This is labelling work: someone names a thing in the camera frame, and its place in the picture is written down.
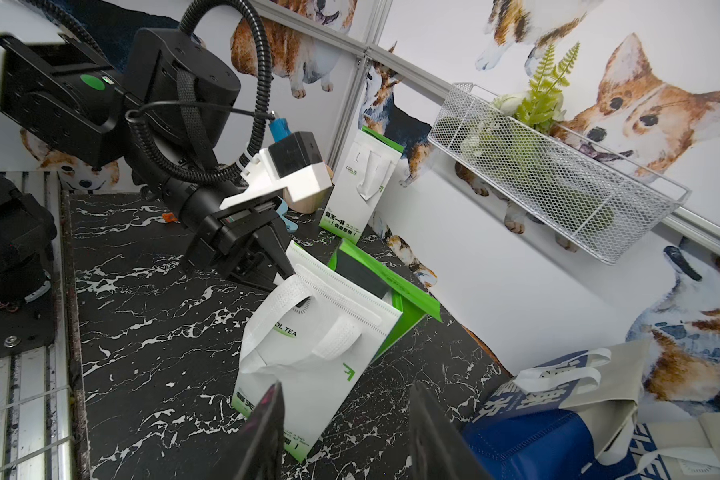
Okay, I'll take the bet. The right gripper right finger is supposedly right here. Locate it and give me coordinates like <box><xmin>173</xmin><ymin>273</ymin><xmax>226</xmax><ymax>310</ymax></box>
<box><xmin>409</xmin><ymin>381</ymin><xmax>492</xmax><ymax>480</ymax></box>

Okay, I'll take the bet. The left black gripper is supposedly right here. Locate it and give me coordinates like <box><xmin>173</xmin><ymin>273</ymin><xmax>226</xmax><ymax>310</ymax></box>
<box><xmin>180</xmin><ymin>197</ymin><xmax>295</xmax><ymax>291</ymax></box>

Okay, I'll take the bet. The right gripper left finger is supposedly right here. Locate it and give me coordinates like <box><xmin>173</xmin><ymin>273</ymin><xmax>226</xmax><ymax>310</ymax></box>
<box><xmin>215</xmin><ymin>382</ymin><xmax>285</xmax><ymax>479</ymax></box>

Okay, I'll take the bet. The blue white bag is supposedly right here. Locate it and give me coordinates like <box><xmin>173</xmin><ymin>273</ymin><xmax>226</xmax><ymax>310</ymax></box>
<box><xmin>462</xmin><ymin>339</ymin><xmax>649</xmax><ymax>479</ymax></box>
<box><xmin>587</xmin><ymin>413</ymin><xmax>720</xmax><ymax>479</ymax></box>

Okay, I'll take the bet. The green white takeout bag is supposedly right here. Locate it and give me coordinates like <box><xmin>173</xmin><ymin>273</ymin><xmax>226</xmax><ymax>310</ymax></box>
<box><xmin>319</xmin><ymin>127</ymin><xmax>404</xmax><ymax>243</ymax></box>

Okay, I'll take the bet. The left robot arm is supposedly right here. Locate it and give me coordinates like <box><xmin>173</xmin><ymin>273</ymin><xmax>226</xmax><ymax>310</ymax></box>
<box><xmin>0</xmin><ymin>1</ymin><xmax>293</xmax><ymax>290</ymax></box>

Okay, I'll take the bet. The small white orange bottle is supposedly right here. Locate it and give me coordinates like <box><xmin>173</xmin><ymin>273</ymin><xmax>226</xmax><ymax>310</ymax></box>
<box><xmin>161</xmin><ymin>212</ymin><xmax>178</xmax><ymax>223</ymax></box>

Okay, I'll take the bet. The artificial fern with flower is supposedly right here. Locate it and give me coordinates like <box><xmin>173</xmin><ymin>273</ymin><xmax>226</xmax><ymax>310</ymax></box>
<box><xmin>491</xmin><ymin>42</ymin><xmax>580</xmax><ymax>135</ymax></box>

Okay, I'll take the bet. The aluminium frame rail front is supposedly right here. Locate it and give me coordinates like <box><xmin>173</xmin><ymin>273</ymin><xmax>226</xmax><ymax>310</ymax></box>
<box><xmin>0</xmin><ymin>170</ymin><xmax>76</xmax><ymax>480</ymax></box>

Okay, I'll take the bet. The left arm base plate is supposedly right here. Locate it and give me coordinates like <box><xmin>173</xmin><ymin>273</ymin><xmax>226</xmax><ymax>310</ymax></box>
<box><xmin>0</xmin><ymin>152</ymin><xmax>58</xmax><ymax>362</ymax></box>

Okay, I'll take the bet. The white wire wall basket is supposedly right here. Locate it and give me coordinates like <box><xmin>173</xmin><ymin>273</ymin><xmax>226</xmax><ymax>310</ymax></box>
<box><xmin>429</xmin><ymin>83</ymin><xmax>691</xmax><ymax>265</ymax></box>

